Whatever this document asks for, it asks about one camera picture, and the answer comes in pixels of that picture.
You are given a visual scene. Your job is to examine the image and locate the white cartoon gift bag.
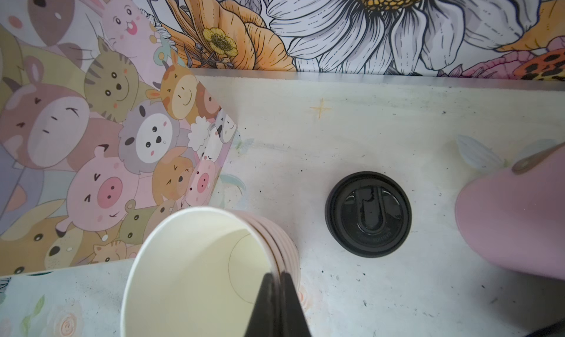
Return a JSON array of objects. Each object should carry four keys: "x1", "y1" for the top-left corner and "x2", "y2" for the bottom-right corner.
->
[{"x1": 1, "y1": 0, "x2": 263, "y2": 277}]

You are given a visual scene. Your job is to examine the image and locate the stack of black cup lids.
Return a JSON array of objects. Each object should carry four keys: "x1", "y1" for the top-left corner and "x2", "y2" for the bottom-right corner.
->
[{"x1": 325, "y1": 171, "x2": 412, "y2": 258}]

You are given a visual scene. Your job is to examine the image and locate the pink straw holder cup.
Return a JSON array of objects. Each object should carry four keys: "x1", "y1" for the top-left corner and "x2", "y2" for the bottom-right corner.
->
[{"x1": 455, "y1": 144, "x2": 564, "y2": 280}]

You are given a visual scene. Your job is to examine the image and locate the stack of white paper cups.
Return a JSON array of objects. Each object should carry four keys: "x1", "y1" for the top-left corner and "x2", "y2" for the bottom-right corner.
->
[{"x1": 121, "y1": 206, "x2": 300, "y2": 336}]

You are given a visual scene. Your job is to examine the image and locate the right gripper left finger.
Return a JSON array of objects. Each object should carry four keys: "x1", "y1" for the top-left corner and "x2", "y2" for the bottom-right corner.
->
[{"x1": 244, "y1": 273, "x2": 280, "y2": 337}]

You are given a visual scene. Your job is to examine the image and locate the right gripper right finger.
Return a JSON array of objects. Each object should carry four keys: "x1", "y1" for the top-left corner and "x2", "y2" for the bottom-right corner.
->
[{"x1": 280, "y1": 272, "x2": 311, "y2": 337}]

